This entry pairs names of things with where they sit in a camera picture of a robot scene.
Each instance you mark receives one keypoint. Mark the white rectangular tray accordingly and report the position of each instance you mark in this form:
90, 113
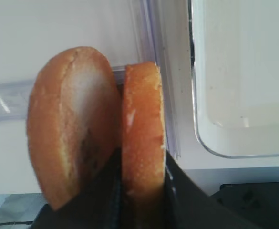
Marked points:
236, 76

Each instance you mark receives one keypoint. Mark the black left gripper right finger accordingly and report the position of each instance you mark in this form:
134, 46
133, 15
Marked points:
187, 207

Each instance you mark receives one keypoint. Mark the clear holder lower left bun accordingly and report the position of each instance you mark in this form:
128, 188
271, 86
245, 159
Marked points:
8, 102

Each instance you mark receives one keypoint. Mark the clear plastic rail left long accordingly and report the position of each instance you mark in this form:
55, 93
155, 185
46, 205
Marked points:
148, 19

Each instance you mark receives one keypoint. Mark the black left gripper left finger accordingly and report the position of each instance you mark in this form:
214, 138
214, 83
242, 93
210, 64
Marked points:
98, 206

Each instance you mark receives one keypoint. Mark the brown bun top lower left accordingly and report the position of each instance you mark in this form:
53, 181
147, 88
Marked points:
73, 123

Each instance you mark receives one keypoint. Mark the bun slice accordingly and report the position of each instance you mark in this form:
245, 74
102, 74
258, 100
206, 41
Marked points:
143, 150

